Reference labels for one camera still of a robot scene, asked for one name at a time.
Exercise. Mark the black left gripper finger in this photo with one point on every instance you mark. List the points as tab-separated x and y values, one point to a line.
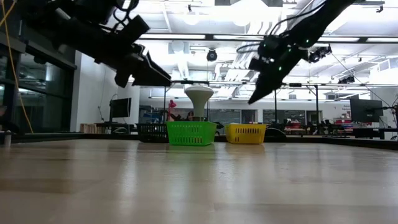
152	78
154	63

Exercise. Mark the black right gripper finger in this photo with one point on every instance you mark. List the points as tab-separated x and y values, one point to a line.
267	85

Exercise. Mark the yellow plastic basket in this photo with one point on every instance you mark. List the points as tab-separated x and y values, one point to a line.
245	133

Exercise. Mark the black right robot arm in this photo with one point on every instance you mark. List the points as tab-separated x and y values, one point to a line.
323	21

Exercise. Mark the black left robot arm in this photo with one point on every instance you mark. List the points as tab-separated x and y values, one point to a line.
77	31

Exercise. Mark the black ceiling spotlight cluster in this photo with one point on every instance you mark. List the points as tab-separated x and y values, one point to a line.
318	54

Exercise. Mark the black computer monitor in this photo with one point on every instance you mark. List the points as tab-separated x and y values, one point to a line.
367	110
120	108

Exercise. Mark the white dome desk lamp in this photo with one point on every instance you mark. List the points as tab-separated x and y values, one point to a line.
199	96

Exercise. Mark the person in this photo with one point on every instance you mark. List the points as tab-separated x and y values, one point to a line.
189	116

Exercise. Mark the black plastic basket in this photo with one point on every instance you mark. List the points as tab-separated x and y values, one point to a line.
152	133

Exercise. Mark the green plastic basket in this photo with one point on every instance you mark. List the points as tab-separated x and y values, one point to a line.
191	133

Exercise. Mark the wooden crates stack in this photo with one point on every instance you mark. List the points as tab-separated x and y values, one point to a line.
90	128

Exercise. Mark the cluttered background desk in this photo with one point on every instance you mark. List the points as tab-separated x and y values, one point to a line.
342	124

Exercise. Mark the white small cylinder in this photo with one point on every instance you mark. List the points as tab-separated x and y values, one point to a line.
7	138

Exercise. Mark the black overhead camera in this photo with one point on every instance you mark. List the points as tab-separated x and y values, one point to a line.
212	55

